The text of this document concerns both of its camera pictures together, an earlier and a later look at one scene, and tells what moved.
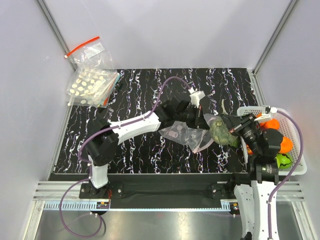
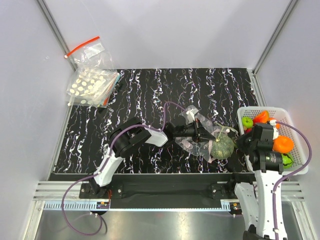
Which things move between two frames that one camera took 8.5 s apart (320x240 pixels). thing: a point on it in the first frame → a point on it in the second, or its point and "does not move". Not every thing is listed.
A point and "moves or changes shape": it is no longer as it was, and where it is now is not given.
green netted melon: [221, 134] → [222, 148]
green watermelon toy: [284, 161] does not move
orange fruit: [286, 145] does not move
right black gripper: [237, 123] → [239, 143]
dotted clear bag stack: [92, 87] does not move
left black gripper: [199, 120] → [200, 134]
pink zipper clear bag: [197, 138] moves or changes shape
